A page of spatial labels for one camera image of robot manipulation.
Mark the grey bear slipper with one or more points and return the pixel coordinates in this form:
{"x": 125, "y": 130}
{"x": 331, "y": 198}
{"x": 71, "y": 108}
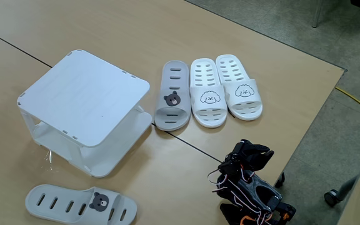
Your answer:
{"x": 183, "y": 106}
{"x": 64, "y": 193}

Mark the metal chair leg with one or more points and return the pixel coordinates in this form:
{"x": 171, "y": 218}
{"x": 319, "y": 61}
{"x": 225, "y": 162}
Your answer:
{"x": 317, "y": 14}

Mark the grey table leg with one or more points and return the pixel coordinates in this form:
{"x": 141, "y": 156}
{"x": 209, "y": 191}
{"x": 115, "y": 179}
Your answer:
{"x": 347, "y": 187}

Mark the black caster wheel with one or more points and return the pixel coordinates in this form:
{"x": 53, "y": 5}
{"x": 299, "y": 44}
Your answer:
{"x": 280, "y": 181}
{"x": 331, "y": 198}

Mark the white dog slipper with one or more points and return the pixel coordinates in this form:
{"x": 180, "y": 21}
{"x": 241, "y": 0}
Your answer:
{"x": 217, "y": 104}
{"x": 252, "y": 100}

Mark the white two-shelf shoe rack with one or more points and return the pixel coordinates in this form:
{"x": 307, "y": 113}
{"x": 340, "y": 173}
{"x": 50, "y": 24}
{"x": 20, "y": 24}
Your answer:
{"x": 83, "y": 93}

